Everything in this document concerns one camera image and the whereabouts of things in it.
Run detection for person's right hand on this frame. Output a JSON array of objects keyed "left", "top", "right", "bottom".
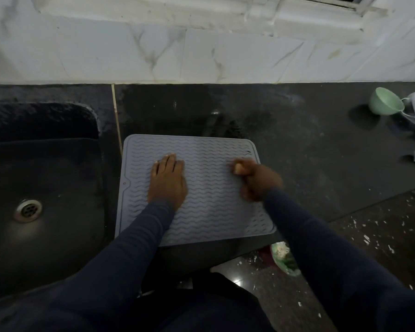
[{"left": 231, "top": 158, "right": 284, "bottom": 203}]

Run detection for person's left hand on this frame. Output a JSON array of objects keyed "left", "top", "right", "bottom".
[{"left": 147, "top": 154, "right": 189, "bottom": 210}]

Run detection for grey silicone drying mat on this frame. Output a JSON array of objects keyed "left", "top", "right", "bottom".
[{"left": 115, "top": 134, "right": 276, "bottom": 247}]

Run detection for person's left forearm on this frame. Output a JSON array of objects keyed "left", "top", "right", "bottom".
[{"left": 35, "top": 200, "right": 176, "bottom": 332}]

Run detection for person's right forearm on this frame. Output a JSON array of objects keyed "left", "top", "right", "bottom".
[{"left": 263, "top": 187, "right": 415, "bottom": 332}]

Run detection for green plate with food scraps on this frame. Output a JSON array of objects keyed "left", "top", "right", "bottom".
[{"left": 270, "top": 241, "right": 302, "bottom": 277}]

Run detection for black stone sink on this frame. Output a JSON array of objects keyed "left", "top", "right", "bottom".
[{"left": 0, "top": 102, "right": 107, "bottom": 302}]

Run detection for metal sink drain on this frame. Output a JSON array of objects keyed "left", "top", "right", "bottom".
[{"left": 13, "top": 199, "right": 43, "bottom": 224}]

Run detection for person's dark trousers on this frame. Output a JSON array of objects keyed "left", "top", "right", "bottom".
[{"left": 138, "top": 272, "right": 275, "bottom": 332}]

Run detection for light green cup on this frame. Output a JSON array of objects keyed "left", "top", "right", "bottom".
[{"left": 368, "top": 87, "right": 405, "bottom": 116}]

